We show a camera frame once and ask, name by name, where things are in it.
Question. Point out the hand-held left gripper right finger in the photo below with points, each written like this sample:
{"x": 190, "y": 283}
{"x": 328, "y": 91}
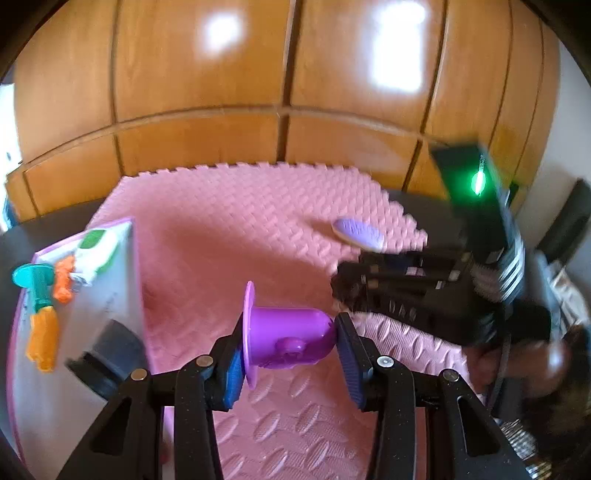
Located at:
{"x": 348, "y": 364}

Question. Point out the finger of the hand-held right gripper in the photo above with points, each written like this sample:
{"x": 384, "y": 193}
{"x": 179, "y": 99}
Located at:
{"x": 392, "y": 304}
{"x": 406, "y": 265}

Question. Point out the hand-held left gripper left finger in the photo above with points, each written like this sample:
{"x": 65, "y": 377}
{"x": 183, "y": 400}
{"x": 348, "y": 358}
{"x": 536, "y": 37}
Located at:
{"x": 233, "y": 374}

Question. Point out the lilac ribbed plastic piece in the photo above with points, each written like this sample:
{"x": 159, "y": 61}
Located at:
{"x": 358, "y": 234}

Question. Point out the purple plastic cup mould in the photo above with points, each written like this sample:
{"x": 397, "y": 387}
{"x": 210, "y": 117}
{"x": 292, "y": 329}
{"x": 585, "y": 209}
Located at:
{"x": 286, "y": 332}

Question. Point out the grey plastic cup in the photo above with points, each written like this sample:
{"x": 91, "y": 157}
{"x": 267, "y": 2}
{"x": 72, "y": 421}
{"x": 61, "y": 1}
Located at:
{"x": 120, "y": 341}

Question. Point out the white tray with pink rim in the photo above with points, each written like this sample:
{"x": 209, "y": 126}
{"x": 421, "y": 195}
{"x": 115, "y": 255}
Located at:
{"x": 106, "y": 295}

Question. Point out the teal plastic toy tool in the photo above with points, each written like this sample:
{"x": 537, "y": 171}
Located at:
{"x": 36, "y": 279}

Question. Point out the person's right forearm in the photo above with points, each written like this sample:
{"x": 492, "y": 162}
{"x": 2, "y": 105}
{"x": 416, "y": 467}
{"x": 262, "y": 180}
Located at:
{"x": 572, "y": 406}

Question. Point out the person's right hand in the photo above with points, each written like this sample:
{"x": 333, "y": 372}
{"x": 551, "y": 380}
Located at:
{"x": 547, "y": 364}

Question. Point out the pink foam puzzle mat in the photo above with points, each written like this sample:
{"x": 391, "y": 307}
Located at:
{"x": 221, "y": 240}

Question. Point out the white green card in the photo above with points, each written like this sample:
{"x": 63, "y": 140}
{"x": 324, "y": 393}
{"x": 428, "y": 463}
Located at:
{"x": 99, "y": 251}

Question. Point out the small orange plastic toy piece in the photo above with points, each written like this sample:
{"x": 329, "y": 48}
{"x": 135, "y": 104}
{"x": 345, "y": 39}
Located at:
{"x": 64, "y": 279}

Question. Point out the grey metal mesh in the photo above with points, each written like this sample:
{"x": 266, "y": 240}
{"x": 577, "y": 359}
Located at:
{"x": 526, "y": 452}

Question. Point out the wooden wardrobe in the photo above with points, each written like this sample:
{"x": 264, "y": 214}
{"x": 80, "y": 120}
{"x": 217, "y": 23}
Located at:
{"x": 184, "y": 69}

